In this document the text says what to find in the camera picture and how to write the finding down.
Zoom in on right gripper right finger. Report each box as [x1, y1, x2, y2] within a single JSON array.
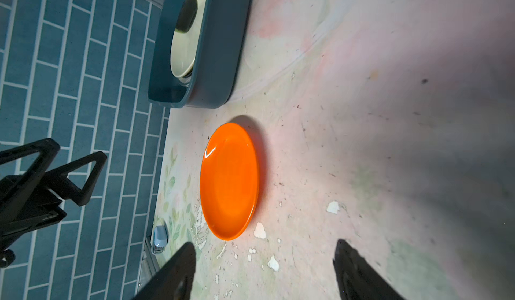
[[333, 239, 404, 299]]

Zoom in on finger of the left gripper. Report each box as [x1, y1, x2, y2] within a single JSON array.
[[42, 151, 107, 206], [1, 138, 60, 224]]

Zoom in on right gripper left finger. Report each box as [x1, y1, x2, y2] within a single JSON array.
[[134, 242, 196, 300]]

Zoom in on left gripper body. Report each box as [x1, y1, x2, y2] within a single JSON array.
[[1, 189, 67, 268]]

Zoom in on orange plastic plate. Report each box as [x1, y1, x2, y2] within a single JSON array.
[[200, 123, 260, 241]]

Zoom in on cream plate with dark spot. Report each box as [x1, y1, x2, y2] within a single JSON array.
[[170, 0, 207, 77]]

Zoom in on teal plastic bin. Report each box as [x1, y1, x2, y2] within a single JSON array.
[[148, 0, 251, 109]]

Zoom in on small blue clip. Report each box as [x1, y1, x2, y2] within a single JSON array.
[[151, 225, 168, 254]]

